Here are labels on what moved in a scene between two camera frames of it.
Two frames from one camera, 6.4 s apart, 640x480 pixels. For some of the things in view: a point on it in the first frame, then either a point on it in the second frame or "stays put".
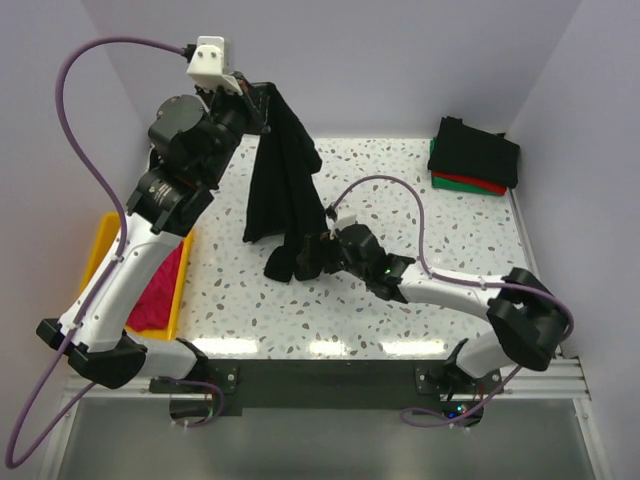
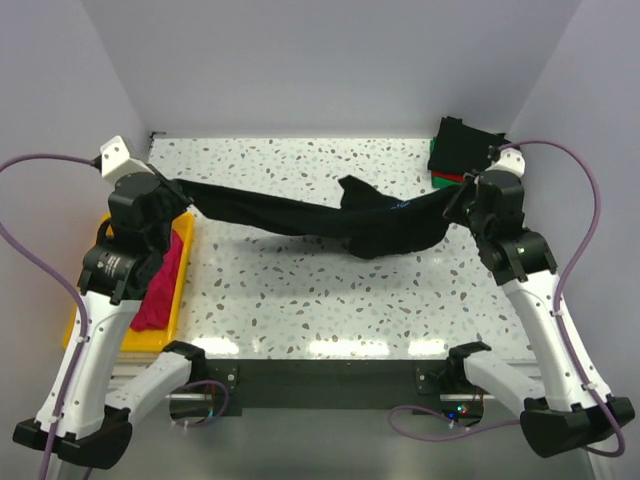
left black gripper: [257, 121] -> [181, 200]
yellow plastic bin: [104, 232] stays put
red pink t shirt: [153, 309] stays put
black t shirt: [284, 207] -> [369, 223]
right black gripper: [315, 245] -> [452, 210]
